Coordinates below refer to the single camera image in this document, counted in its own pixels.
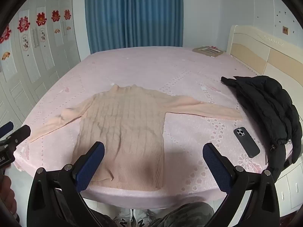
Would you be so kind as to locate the red paper decoration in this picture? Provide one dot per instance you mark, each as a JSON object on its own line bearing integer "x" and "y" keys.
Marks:
{"x": 41, "y": 19}
{"x": 23, "y": 24}
{"x": 55, "y": 16}
{"x": 4, "y": 34}
{"x": 67, "y": 14}

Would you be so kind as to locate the person's left hand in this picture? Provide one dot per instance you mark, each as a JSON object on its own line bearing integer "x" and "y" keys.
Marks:
{"x": 7, "y": 194}

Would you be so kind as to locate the blue curtain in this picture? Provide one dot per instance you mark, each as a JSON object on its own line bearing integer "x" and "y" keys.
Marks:
{"x": 132, "y": 14}

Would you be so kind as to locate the bed with pink sheet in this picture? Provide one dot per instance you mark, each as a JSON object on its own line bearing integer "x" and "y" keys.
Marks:
{"x": 165, "y": 75}

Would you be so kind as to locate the pink knit sweater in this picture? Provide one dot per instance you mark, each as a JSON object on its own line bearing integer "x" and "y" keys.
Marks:
{"x": 123, "y": 127}

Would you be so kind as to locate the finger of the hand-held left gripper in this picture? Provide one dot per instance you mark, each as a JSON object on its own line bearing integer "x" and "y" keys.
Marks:
{"x": 6, "y": 127}
{"x": 20, "y": 133}

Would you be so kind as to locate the cream headboard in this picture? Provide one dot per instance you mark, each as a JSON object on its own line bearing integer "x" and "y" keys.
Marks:
{"x": 251, "y": 52}

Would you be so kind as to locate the white wardrobe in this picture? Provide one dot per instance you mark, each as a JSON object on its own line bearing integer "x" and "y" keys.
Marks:
{"x": 47, "y": 59}

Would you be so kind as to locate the floral wardrobe plaque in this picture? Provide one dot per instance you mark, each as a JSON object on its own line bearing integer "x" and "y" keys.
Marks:
{"x": 42, "y": 34}
{"x": 25, "y": 41}

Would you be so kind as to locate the black puffer jacket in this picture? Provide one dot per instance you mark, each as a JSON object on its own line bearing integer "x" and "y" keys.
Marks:
{"x": 265, "y": 99}

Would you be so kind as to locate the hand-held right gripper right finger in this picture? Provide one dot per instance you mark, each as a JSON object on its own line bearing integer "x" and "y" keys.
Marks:
{"x": 216, "y": 167}

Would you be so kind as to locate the white bedside cabinet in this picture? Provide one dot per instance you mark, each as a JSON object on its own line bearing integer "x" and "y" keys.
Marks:
{"x": 293, "y": 184}

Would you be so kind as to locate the black smartphone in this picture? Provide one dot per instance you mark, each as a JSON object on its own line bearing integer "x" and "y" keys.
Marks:
{"x": 246, "y": 141}

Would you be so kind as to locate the wall socket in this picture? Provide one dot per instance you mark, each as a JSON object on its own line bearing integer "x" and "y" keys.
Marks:
{"x": 285, "y": 30}

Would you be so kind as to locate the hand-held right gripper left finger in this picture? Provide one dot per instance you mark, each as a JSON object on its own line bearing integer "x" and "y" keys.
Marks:
{"x": 91, "y": 167}

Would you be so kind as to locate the flat cardboard box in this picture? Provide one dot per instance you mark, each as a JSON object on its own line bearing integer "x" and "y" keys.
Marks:
{"x": 208, "y": 50}

